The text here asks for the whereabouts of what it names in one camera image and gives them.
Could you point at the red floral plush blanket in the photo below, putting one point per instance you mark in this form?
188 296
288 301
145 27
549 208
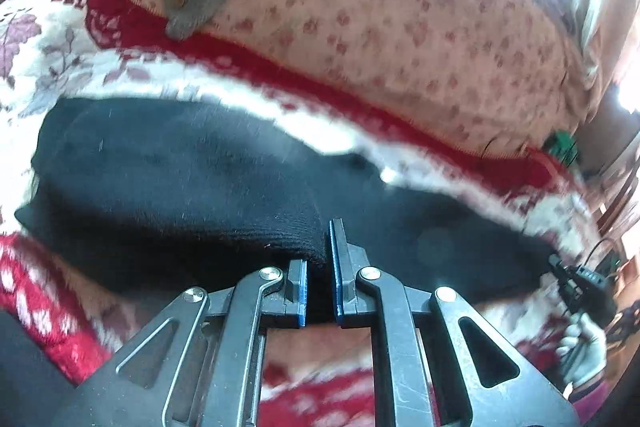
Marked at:
65 57

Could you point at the green object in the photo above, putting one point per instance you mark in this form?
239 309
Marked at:
562 147

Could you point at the pink floral quilt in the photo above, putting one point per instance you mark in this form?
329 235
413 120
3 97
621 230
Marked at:
390 37

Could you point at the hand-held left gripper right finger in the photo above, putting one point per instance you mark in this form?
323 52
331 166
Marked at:
336 279

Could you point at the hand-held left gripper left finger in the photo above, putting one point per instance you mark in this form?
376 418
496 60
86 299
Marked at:
300 294

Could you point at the black pants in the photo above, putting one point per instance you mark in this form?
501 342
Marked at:
175 187

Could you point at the person's right hand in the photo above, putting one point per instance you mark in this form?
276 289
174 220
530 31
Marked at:
587 349

